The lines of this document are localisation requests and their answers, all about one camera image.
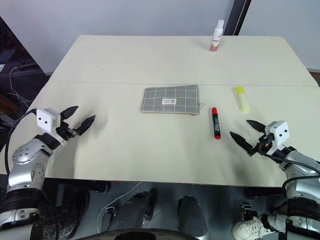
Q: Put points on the dark robot right foot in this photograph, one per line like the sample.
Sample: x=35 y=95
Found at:
x=191 y=215

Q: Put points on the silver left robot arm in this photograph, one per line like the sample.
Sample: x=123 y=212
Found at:
x=23 y=165

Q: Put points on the grey checked pencil case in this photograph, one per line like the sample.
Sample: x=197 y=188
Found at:
x=171 y=99

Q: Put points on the red and black marker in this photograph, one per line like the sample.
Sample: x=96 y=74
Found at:
x=216 y=123

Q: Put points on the dark robot left foot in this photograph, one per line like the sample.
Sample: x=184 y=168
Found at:
x=132 y=212

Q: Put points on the dark rounded robot torso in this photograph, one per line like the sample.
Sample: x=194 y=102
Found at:
x=147 y=235

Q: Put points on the white sneaker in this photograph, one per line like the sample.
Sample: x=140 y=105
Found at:
x=250 y=228

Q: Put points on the white and pink spray bottle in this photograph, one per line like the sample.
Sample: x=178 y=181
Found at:
x=216 y=36

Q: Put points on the dark robot foot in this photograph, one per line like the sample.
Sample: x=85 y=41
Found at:
x=191 y=215
x=132 y=212

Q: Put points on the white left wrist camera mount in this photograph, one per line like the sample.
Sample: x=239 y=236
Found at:
x=46 y=120

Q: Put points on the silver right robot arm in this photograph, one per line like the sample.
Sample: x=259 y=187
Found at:
x=301 y=175

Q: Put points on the yellow highlighter pen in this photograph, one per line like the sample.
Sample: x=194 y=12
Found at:
x=242 y=99

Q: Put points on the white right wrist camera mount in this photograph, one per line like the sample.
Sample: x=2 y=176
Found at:
x=278 y=132

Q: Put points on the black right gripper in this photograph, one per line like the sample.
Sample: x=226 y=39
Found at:
x=261 y=145

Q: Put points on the black vertical post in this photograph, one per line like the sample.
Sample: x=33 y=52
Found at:
x=237 y=17

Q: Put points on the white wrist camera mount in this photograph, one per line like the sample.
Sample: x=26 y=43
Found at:
x=278 y=132
x=46 y=120

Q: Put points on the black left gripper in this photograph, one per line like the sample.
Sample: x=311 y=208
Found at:
x=65 y=131

